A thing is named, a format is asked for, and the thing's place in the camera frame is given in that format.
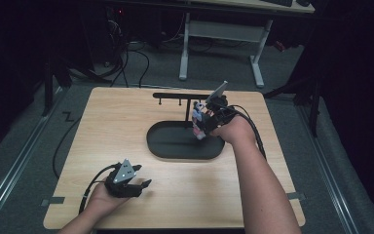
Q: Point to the grey and white plush toy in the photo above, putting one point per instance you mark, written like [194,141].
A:
[197,117]

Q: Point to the black metal stand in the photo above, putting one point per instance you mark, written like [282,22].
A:
[50,87]
[313,104]

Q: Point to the black key holder stand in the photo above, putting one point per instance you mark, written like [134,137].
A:
[175,143]

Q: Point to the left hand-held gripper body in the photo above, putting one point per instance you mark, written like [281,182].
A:
[121,182]

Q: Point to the person's right hand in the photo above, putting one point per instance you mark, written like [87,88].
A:
[237,131]

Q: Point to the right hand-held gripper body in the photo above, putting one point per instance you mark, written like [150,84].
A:
[222,112]

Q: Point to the metal floor rail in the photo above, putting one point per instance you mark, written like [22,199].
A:
[331,182]
[16,169]

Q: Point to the person's left hand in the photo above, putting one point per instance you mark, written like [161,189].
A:
[102,201]

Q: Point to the black keyboard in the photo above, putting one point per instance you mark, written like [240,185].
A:
[277,2]

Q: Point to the grey tape strip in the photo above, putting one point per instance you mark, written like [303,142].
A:
[296,196]
[53,201]

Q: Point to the white-legged wooden desk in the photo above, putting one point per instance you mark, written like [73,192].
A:
[224,31]

